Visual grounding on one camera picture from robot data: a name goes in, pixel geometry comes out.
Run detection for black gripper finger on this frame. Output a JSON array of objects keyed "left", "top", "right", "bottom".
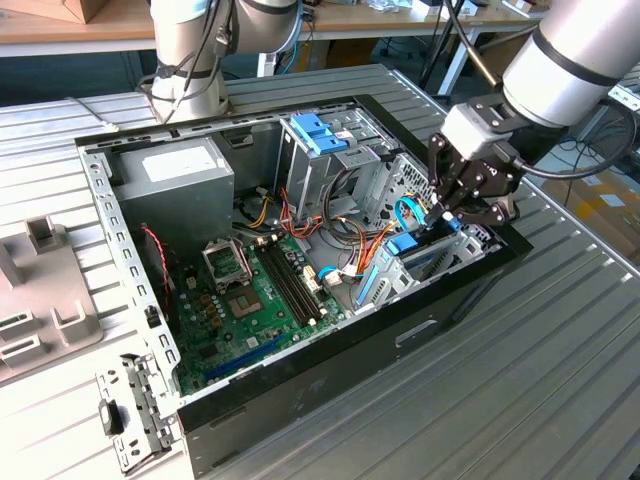
[
  {"left": 438, "top": 196, "right": 521, "bottom": 229},
  {"left": 423, "top": 132, "right": 460, "bottom": 232}
]

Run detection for light blue data wire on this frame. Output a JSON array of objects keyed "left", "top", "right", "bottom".
[{"left": 317, "top": 195, "right": 427, "bottom": 289}]

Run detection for hard disk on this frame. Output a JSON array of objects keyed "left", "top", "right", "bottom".
[{"left": 355, "top": 215, "right": 464, "bottom": 307}]

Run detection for red yellow power wire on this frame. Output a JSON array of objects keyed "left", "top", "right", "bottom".
[{"left": 358, "top": 195, "right": 436, "bottom": 281}]

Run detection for metal disk bay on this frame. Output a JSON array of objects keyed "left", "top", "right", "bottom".
[{"left": 349, "top": 152, "right": 504, "bottom": 317}]

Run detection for labelled cardboard box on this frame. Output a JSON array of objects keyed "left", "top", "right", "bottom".
[{"left": 542, "top": 167, "right": 640, "bottom": 261}]

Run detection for blue plastic drive latch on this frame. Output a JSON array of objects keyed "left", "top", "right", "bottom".
[{"left": 288, "top": 113, "right": 349, "bottom": 157}]

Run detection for grey metal drive cage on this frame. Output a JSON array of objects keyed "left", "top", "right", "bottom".
[{"left": 273, "top": 107, "right": 401, "bottom": 227}]

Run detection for wooden desk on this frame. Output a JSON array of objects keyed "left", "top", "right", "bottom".
[
  {"left": 299, "top": 0, "right": 551, "bottom": 99},
  {"left": 0, "top": 0, "right": 157, "bottom": 57}
]

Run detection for white board connector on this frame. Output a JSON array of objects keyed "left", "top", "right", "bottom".
[{"left": 301, "top": 263, "right": 322, "bottom": 297}]

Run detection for black RAM slot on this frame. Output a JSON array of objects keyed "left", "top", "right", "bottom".
[
  {"left": 277, "top": 241, "right": 322, "bottom": 320},
  {"left": 265, "top": 244, "right": 309, "bottom": 325},
  {"left": 271, "top": 243, "right": 315, "bottom": 323},
  {"left": 259, "top": 245, "right": 303, "bottom": 327}
]

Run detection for metal socket cover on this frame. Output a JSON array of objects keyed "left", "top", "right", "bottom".
[{"left": 200, "top": 238, "right": 252, "bottom": 290}]

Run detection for CPU socket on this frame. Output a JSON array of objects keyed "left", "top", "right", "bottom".
[{"left": 222, "top": 284, "right": 265, "bottom": 322}]

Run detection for green motherboard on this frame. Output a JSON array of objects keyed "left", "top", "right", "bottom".
[{"left": 169, "top": 232, "right": 351, "bottom": 397}]

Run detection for black open PC case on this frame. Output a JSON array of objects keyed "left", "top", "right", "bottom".
[{"left": 73, "top": 93, "right": 535, "bottom": 479}]

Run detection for grey power supply unit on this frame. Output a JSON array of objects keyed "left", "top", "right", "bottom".
[{"left": 115, "top": 137, "right": 236, "bottom": 251}]

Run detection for blue expansion slot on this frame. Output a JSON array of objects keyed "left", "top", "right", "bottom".
[{"left": 202, "top": 332, "right": 287, "bottom": 382}]

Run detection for brown cardboard box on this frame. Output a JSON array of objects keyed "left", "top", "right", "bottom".
[{"left": 29, "top": 0, "right": 110, "bottom": 25}]

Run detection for grey parts rack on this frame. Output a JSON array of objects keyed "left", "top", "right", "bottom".
[{"left": 0, "top": 215, "right": 104, "bottom": 386}]

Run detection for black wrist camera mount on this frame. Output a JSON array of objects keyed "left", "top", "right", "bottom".
[{"left": 464, "top": 93, "right": 519, "bottom": 126}]

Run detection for black cable bundle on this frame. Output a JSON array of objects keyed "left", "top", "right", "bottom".
[{"left": 322, "top": 167, "right": 386, "bottom": 246}]

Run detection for black cable brass plug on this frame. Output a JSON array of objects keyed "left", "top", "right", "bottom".
[{"left": 444, "top": 0, "right": 504, "bottom": 91}]

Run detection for orange red wire bundle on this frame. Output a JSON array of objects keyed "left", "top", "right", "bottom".
[{"left": 278, "top": 187, "right": 326, "bottom": 242}]

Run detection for yellow black power wires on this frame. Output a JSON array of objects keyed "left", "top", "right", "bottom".
[{"left": 238, "top": 185, "right": 276, "bottom": 230}]

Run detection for red black fan wire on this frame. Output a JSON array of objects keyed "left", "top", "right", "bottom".
[{"left": 140, "top": 223, "right": 177, "bottom": 301}]

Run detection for black case latch handle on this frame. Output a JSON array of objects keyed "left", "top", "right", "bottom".
[{"left": 98, "top": 398, "right": 126, "bottom": 437}]

